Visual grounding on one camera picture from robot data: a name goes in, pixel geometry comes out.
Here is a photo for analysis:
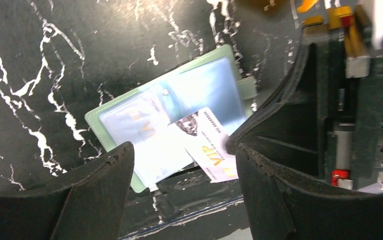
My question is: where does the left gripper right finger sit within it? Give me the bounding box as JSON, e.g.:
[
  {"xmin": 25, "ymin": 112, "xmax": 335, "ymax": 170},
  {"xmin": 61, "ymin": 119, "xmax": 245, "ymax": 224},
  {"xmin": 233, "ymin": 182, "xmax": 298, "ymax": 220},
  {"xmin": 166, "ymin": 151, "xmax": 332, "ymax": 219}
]
[{"xmin": 236, "ymin": 144, "xmax": 383, "ymax": 240}]

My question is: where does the green card holder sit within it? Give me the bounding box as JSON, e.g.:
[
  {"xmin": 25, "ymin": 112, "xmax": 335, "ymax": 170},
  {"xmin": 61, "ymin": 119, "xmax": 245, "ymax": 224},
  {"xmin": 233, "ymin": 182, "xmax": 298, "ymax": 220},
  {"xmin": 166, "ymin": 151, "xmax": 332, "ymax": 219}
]
[{"xmin": 84, "ymin": 43, "xmax": 259, "ymax": 194}]

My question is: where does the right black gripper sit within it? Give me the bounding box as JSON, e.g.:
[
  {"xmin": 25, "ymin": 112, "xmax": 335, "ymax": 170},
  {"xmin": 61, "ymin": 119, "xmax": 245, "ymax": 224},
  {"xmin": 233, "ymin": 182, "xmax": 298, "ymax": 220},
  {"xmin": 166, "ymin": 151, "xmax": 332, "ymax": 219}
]
[{"xmin": 226, "ymin": 0, "xmax": 383, "ymax": 191}]

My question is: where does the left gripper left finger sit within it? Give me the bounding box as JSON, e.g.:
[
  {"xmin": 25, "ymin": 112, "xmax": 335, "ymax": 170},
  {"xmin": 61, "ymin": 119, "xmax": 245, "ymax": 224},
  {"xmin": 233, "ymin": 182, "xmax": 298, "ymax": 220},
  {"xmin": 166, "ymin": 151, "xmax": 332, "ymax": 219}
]
[{"xmin": 0, "ymin": 141, "xmax": 135, "ymax": 240}]

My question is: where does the white credit card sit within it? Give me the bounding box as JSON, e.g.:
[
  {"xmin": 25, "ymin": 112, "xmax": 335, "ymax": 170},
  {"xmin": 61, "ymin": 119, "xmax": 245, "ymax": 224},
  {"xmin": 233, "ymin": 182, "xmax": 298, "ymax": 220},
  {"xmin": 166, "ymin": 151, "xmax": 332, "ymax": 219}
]
[
  {"xmin": 99, "ymin": 90, "xmax": 193, "ymax": 193},
  {"xmin": 167, "ymin": 107, "xmax": 239, "ymax": 183}
]

